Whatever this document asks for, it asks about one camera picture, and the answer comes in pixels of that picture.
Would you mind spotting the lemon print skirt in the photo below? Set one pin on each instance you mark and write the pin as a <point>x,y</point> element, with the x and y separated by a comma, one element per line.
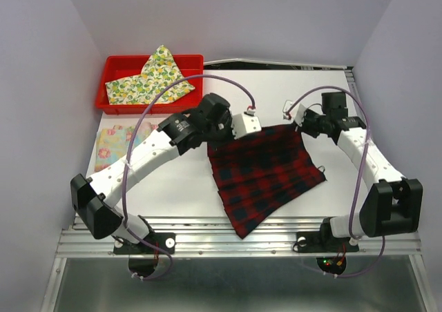
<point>159,71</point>

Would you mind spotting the aluminium front rail frame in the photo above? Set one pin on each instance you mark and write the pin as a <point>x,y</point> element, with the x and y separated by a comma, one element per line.
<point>214,270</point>

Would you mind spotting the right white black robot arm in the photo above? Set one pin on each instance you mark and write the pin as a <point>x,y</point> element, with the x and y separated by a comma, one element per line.
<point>334,107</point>

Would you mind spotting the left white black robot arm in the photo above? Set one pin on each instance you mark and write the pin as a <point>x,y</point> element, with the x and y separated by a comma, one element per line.
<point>95,198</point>

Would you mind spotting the red plastic bin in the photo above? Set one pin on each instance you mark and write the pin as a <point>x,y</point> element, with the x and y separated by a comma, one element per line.
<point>119,66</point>

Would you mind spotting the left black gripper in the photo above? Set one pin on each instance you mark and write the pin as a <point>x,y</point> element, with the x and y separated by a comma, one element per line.
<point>226,119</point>

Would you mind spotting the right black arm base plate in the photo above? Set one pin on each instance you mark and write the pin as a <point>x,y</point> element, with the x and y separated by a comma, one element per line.
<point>314,242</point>

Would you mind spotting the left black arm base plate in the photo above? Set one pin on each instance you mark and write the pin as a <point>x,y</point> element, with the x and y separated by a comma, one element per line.
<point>164,241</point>

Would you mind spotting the pastel floral folded skirt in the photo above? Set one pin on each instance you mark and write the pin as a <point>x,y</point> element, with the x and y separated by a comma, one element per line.
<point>112,143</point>

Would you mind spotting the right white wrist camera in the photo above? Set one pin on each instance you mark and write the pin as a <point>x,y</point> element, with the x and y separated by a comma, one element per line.
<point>294,113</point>

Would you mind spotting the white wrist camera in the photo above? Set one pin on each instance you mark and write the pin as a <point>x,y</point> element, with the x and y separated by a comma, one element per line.
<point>294,113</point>
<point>245,123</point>

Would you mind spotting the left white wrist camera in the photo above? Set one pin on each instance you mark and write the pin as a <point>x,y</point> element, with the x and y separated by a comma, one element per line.
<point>245,123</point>

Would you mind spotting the red navy plaid skirt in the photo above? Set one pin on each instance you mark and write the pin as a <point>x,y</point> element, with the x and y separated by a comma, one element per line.
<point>259,173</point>

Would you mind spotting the aluminium right side rail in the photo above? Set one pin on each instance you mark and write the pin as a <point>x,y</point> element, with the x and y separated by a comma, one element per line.
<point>359,94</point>

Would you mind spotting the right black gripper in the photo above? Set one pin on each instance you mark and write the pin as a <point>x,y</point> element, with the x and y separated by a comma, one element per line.
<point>304,128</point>

